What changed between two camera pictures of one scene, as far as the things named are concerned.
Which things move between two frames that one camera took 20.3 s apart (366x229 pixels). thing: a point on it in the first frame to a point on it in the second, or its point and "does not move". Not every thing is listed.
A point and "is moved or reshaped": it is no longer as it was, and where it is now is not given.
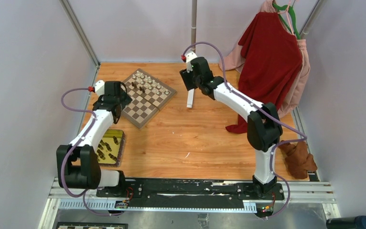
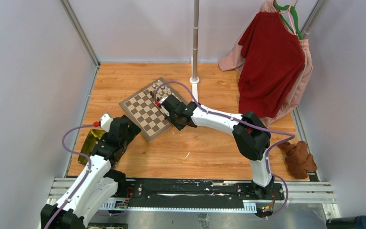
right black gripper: (186, 78) to (169, 117)
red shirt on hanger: (271, 57) does not move
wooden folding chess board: (149, 96) is moved or reshaped
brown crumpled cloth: (298, 159) does not move
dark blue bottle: (356, 222) does not move
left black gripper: (124, 100) to (132, 130)
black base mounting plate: (191, 191) does not move
